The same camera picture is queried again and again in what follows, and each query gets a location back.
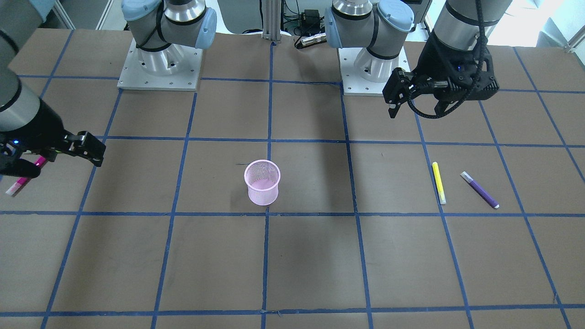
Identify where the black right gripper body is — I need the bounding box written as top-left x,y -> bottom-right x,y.
0,101 -> 69,179

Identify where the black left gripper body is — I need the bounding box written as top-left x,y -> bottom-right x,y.
409,32 -> 500,116

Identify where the pink highlighter pen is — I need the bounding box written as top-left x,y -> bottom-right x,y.
5,156 -> 48,196

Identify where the purple highlighter pen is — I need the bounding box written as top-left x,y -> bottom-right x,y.
460,171 -> 500,209

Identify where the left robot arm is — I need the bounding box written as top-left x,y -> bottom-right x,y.
324,0 -> 511,119

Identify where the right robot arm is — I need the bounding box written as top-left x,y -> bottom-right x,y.
0,0 -> 217,179

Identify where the pink mesh cup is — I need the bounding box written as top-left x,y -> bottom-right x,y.
243,159 -> 281,206

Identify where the silver metal connector block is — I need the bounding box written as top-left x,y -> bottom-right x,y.
299,32 -> 327,48

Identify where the yellow highlighter pen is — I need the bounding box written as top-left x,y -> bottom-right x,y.
431,162 -> 447,205

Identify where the black power adapter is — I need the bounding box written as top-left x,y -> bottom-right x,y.
300,9 -> 320,27

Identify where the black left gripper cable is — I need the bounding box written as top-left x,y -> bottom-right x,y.
406,0 -> 489,120

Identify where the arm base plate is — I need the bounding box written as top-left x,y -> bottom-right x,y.
338,48 -> 410,96
117,40 -> 203,91

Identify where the aluminium frame post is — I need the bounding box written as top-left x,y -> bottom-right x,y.
261,0 -> 282,43

